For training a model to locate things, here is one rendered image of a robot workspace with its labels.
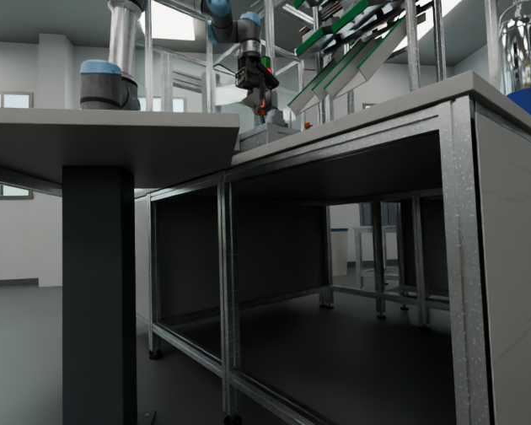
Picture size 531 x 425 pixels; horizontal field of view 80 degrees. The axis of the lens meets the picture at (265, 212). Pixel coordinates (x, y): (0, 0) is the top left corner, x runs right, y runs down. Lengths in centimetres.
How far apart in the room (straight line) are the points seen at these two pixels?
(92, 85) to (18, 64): 454
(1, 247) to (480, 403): 516
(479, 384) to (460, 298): 12
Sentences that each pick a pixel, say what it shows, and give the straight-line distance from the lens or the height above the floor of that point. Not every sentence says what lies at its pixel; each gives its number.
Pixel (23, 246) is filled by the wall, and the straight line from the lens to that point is 517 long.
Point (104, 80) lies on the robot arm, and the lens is 115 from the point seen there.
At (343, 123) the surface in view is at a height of 84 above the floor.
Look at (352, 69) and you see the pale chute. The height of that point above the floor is 109.
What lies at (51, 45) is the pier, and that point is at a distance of 532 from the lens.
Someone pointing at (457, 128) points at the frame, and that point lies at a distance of 60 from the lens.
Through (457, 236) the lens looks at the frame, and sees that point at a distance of 58.
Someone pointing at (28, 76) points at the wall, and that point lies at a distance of 556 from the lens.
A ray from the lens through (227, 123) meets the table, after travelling 64.
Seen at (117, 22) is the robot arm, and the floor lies 138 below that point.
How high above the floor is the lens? 63
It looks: 3 degrees up
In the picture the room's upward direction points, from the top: 2 degrees counter-clockwise
